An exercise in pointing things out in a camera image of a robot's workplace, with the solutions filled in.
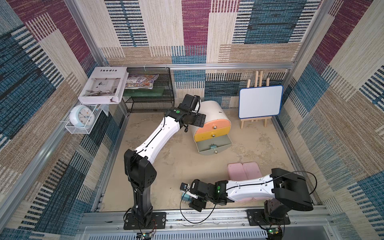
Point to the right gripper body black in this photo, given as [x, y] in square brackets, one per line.
[196, 202]

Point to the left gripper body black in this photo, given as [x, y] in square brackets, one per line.
[196, 120]

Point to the yellow drawer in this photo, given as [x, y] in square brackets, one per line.
[207, 134]

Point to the white round drawer cabinet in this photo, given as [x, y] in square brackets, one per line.
[212, 110]

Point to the pale green drawer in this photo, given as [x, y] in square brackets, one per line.
[222, 143]

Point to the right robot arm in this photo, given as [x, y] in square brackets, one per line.
[282, 192]

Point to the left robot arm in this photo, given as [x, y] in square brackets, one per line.
[139, 162]

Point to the pink case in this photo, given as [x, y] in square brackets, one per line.
[245, 171]

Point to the colourful snack bag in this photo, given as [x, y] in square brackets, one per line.
[141, 81]

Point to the green book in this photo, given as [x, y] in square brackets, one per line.
[156, 92]

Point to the wooden easel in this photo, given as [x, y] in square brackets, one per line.
[250, 102]

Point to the blue framed whiteboard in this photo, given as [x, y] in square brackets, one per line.
[273, 101]

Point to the white magazine box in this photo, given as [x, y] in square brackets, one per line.
[105, 85]

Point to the white alarm clock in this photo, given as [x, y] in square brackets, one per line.
[82, 116]

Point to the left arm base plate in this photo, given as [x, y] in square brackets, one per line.
[155, 220]

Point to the black wire shelf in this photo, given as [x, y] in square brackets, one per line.
[152, 104]

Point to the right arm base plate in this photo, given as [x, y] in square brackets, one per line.
[259, 217]

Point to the clear wire basket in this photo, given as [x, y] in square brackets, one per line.
[98, 110]

